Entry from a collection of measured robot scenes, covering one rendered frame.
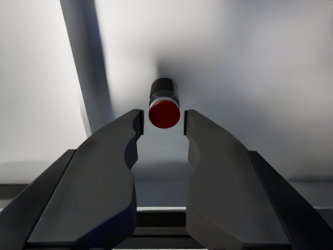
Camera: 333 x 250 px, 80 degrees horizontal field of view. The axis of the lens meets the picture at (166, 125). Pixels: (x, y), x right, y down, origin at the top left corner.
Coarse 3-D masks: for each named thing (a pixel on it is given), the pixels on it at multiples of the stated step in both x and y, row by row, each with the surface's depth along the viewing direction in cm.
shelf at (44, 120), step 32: (0, 0) 14; (32, 0) 14; (0, 32) 15; (32, 32) 15; (0, 64) 16; (32, 64) 16; (64, 64) 16; (0, 96) 17; (32, 96) 17; (64, 96) 17; (0, 128) 19; (32, 128) 19; (64, 128) 19; (0, 160) 21; (32, 160) 21
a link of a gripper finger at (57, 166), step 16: (64, 160) 8; (48, 176) 7; (32, 192) 7; (48, 192) 7; (16, 208) 6; (32, 208) 6; (0, 224) 6; (16, 224) 6; (32, 224) 6; (0, 240) 5; (16, 240) 5
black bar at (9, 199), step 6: (0, 186) 23; (6, 186) 23; (12, 186) 23; (18, 186) 23; (24, 186) 23; (0, 192) 22; (6, 192) 22; (12, 192) 22; (18, 192) 22; (0, 198) 22; (6, 198) 22; (12, 198) 22; (0, 204) 22; (6, 204) 22
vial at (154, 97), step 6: (174, 84) 15; (162, 90) 14; (168, 90) 14; (174, 90) 14; (156, 96) 14; (162, 96) 13; (168, 96) 13; (174, 96) 14; (150, 102) 14; (174, 102) 13
